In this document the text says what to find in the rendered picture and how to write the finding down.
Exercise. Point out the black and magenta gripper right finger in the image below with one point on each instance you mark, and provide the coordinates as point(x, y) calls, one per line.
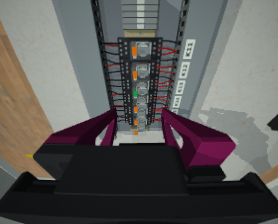
point(202, 145)

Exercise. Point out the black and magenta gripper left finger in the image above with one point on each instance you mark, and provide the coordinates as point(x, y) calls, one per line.
point(85, 133)

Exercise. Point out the grey relay with orange button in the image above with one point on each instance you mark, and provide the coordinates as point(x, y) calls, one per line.
point(140, 106)
point(139, 119)
point(140, 72)
point(140, 50)
point(140, 130)

